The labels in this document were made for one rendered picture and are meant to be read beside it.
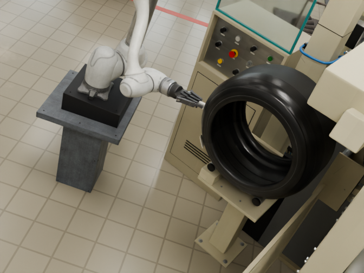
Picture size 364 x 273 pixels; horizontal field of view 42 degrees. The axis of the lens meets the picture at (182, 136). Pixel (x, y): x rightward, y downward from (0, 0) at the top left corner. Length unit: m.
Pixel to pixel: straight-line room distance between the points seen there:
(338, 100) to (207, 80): 1.62
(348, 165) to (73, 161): 1.70
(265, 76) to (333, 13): 0.42
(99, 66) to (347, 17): 1.32
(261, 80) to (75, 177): 1.64
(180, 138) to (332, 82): 2.00
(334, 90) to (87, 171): 1.95
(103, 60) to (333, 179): 1.37
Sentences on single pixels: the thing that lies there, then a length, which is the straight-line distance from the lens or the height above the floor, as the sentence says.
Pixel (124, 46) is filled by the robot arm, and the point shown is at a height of 1.03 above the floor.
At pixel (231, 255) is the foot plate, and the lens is 3.22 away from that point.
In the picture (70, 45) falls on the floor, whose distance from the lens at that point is 4.68.
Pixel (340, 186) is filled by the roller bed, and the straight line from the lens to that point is 2.41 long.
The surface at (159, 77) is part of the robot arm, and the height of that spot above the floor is 1.13.
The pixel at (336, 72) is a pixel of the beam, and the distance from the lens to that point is 1.59.
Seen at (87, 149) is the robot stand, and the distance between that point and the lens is 3.02.
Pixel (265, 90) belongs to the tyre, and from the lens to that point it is 1.98.
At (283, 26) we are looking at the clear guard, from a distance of 2.76.
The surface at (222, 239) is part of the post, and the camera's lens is 3.13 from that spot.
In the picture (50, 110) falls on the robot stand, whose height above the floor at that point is 0.65.
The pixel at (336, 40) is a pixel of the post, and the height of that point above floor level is 1.63.
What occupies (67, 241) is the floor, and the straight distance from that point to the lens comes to 3.02.
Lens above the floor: 2.45
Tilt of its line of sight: 39 degrees down
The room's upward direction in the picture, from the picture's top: 20 degrees clockwise
